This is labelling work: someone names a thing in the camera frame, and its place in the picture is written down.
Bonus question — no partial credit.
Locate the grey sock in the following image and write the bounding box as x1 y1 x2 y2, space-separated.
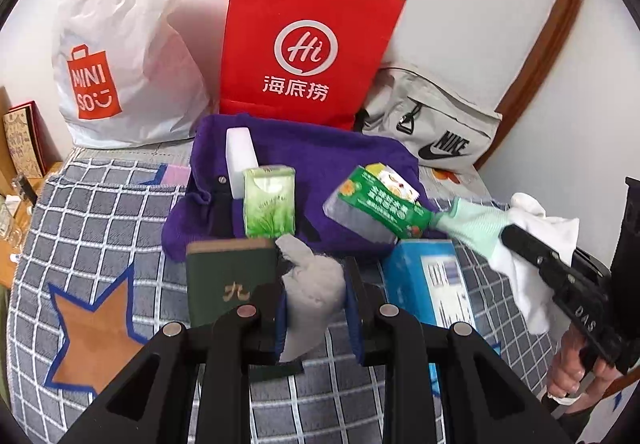
274 234 348 365

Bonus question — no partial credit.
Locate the white sock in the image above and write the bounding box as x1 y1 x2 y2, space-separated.
487 192 581 335

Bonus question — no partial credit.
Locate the person's right hand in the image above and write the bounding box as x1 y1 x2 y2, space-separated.
545 324 631 407

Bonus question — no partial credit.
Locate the brown wooden door frame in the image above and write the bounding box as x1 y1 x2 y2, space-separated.
472 0 593 172

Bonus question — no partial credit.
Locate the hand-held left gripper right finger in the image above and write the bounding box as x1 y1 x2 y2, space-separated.
344 256 576 444

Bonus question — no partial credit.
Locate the grey waist bag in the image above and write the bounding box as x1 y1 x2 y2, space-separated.
355 66 503 175

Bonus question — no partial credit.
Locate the blue tissue pack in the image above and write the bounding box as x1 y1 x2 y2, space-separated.
382 238 501 397

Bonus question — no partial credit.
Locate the green cloth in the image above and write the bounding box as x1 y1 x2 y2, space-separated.
432 196 516 275

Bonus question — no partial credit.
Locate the red paper bag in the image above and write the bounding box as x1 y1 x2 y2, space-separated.
219 0 407 131

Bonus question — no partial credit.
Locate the green snack packet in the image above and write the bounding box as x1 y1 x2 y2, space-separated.
322 163 443 245

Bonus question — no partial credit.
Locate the patterned cardboard box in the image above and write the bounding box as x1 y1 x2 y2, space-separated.
2 101 48 180

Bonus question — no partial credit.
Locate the white printed bed sheet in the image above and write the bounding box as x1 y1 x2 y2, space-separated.
417 159 496 205

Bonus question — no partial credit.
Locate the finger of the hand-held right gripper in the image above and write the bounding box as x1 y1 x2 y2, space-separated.
500 223 576 285

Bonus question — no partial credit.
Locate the white plastic shopping bag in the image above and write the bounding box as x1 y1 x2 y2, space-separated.
52 0 213 150

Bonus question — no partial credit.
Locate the white sponge block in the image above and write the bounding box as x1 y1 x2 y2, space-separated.
225 127 261 200

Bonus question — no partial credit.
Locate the wooden bedside table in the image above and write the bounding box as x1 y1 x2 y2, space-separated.
0 164 51 295

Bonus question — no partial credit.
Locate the grey checked star blanket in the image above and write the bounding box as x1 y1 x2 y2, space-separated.
10 156 640 444

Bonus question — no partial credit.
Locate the purple towel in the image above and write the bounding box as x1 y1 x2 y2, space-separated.
162 113 448 265

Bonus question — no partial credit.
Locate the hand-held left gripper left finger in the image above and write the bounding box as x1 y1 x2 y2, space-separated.
57 294 288 444

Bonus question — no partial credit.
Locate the green tissue pack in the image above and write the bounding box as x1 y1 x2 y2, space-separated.
242 165 296 240

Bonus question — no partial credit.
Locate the dark green box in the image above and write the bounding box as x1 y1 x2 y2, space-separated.
185 238 281 330

